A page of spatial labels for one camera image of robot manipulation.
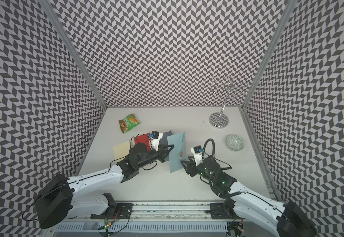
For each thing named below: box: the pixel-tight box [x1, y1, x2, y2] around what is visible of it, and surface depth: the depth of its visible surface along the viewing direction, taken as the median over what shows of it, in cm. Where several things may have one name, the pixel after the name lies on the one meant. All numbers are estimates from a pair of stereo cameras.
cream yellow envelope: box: [112, 140, 131, 162], surface depth 98 cm
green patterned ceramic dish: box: [225, 134, 245, 152], surface depth 98 cm
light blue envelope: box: [167, 131, 187, 174], surface depth 79 cm
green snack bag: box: [118, 112, 141, 134], surface depth 107 cm
